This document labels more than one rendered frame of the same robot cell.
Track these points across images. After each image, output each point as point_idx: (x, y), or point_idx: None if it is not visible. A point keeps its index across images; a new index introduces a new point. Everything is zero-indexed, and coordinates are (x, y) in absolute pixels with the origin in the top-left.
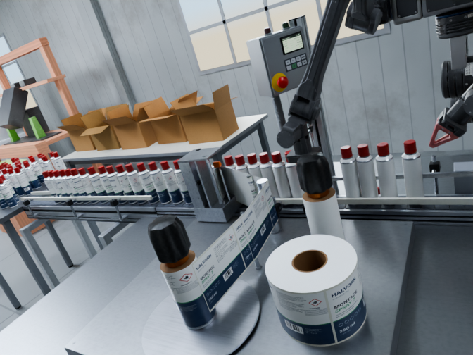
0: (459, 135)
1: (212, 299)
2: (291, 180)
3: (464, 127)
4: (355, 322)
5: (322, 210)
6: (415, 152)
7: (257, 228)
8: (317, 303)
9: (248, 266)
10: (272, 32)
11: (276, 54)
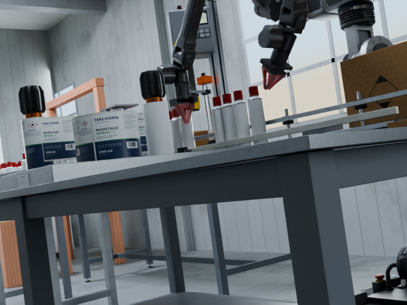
0: (271, 72)
1: (49, 153)
2: (180, 132)
3: (276, 66)
4: (112, 150)
5: (148, 111)
6: (255, 95)
7: None
8: (86, 124)
9: None
10: (182, 9)
11: (181, 24)
